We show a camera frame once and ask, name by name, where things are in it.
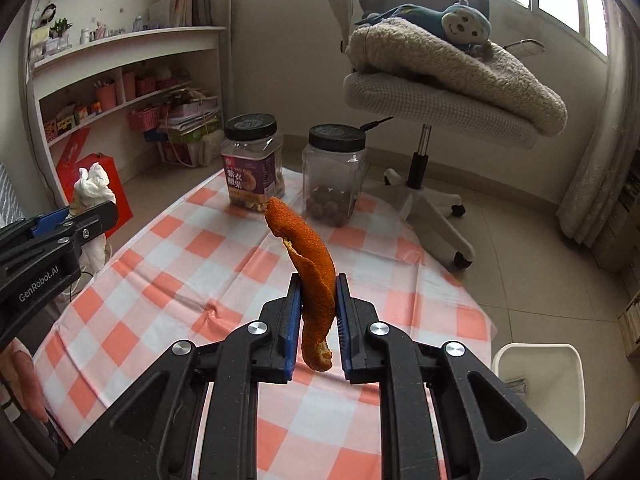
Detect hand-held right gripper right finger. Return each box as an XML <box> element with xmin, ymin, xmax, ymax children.
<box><xmin>335</xmin><ymin>274</ymin><xmax>586</xmax><ymax>480</ymax></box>

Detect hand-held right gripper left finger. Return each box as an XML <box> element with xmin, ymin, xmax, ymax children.
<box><xmin>55</xmin><ymin>272</ymin><xmax>303</xmax><ymax>480</ymax></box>

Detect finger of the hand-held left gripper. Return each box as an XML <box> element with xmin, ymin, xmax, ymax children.
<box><xmin>0</xmin><ymin>200</ymin><xmax>118</xmax><ymax>281</ymax></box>
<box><xmin>0</xmin><ymin>209</ymin><xmax>72</xmax><ymax>256</ymax></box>

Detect white tissue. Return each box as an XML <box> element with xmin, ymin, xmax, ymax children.
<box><xmin>74</xmin><ymin>164</ymin><xmax>112</xmax><ymax>207</ymax></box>

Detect orange peel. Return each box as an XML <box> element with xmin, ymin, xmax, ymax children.
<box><xmin>264</xmin><ymin>197</ymin><xmax>337</xmax><ymax>372</ymax></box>

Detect white plastic bin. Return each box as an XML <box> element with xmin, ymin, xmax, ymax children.
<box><xmin>491</xmin><ymin>343</ymin><xmax>586</xmax><ymax>466</ymax></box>

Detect person's left hand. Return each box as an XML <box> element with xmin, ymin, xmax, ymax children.
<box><xmin>0</xmin><ymin>337</ymin><xmax>49</xmax><ymax>422</ymax></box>

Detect orange checkered tablecloth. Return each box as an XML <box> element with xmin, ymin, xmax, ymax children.
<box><xmin>32</xmin><ymin>167</ymin><xmax>496</xmax><ymax>480</ymax></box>

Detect pink plastic basket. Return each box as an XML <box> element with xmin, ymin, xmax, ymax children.
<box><xmin>127</xmin><ymin>107</ymin><xmax>164</xmax><ymax>133</ymax></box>

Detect pink pen holder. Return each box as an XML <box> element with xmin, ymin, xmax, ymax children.
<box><xmin>95</xmin><ymin>82</ymin><xmax>119</xmax><ymax>111</ymax></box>

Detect pile of papers and boxes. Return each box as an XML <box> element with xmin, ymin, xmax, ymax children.
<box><xmin>159</xmin><ymin>87</ymin><xmax>226</xmax><ymax>167</ymax></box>

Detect clear jar with black lid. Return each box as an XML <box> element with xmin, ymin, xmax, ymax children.
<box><xmin>301</xmin><ymin>124</ymin><xmax>368</xmax><ymax>228</ymax></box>

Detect purple label nut jar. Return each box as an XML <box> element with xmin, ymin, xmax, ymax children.
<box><xmin>221</xmin><ymin>114</ymin><xmax>286</xmax><ymax>215</ymax></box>

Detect white office chair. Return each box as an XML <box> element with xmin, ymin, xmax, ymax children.
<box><xmin>324</xmin><ymin>0</ymin><xmax>568</xmax><ymax>268</ymax></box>

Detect beige curtain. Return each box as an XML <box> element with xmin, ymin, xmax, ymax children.
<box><xmin>555</xmin><ymin>0</ymin><xmax>640</xmax><ymax>246</ymax></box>
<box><xmin>190</xmin><ymin>0</ymin><xmax>238</xmax><ymax>123</ymax></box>

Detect beige fleece blanket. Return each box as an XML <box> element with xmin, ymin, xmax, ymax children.
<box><xmin>345</xmin><ymin>16</ymin><xmax>568</xmax><ymax>136</ymax></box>

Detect blue monkey plush toy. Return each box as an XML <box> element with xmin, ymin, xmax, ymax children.
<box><xmin>356</xmin><ymin>0</ymin><xmax>493</xmax><ymax>56</ymax></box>

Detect white wall shelf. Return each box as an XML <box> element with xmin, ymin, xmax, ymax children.
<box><xmin>25</xmin><ymin>0</ymin><xmax>228</xmax><ymax>201</ymax></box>

